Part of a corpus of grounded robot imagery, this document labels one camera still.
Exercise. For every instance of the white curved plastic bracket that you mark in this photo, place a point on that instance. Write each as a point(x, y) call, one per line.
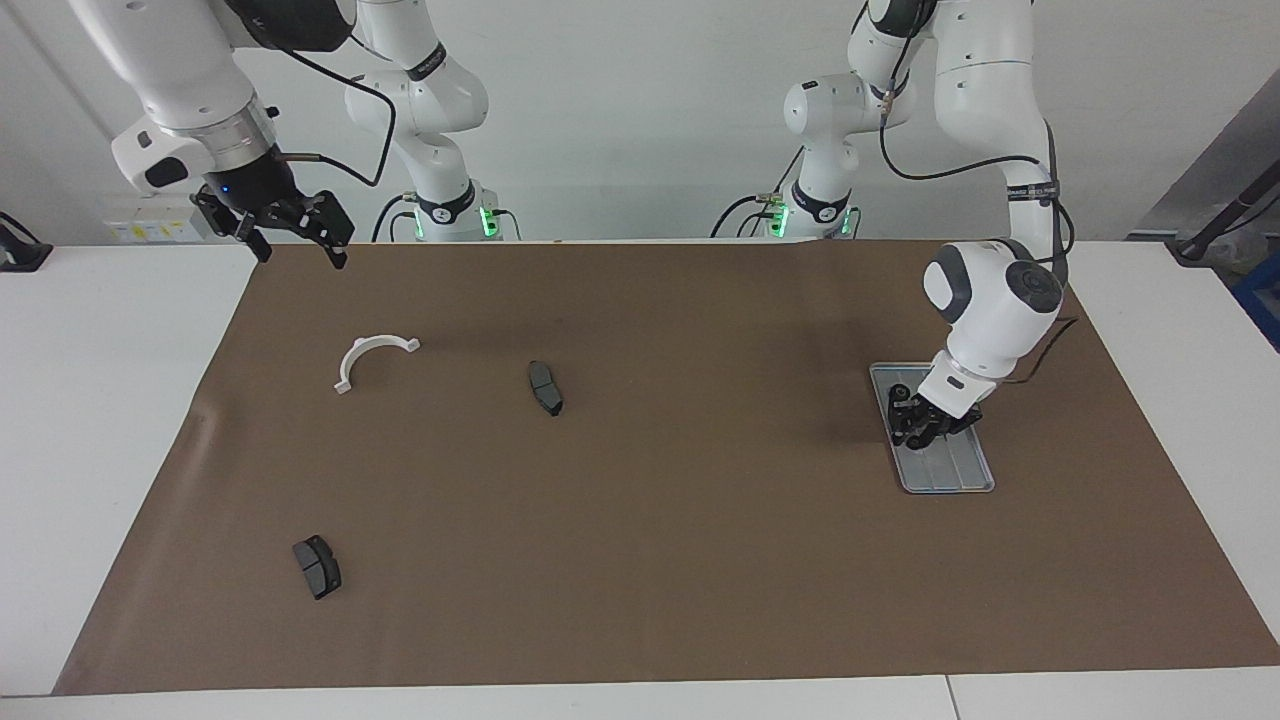
point(350, 360)

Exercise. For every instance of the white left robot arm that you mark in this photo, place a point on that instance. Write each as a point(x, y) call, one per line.
point(1000, 300)

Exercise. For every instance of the narrow dark grey brake pad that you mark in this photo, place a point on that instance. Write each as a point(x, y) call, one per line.
point(545, 388)

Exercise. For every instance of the white wall socket box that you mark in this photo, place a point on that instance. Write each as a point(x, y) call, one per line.
point(150, 218)

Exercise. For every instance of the silver metal tray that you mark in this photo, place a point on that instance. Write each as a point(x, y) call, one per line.
point(950, 472)

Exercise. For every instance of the grey metal panel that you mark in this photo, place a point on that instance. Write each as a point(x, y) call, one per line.
point(1220, 160)

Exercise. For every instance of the black slanted pole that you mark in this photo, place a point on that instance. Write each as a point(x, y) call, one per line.
point(1240, 205)

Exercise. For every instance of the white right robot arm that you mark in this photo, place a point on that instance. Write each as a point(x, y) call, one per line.
point(170, 70)

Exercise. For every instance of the blue crate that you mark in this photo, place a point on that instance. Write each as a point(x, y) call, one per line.
point(1262, 300)

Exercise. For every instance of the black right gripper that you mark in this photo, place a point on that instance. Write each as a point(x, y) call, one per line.
point(250, 188)

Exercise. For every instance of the wide dark grey brake pad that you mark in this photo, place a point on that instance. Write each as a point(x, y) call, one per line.
point(317, 568)

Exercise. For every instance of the brown table mat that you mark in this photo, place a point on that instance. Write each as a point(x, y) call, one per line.
point(650, 520)

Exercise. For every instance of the black clamp mount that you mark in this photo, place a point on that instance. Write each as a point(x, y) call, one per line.
point(20, 255)

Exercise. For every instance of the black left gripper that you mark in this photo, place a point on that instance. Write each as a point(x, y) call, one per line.
point(945, 412)

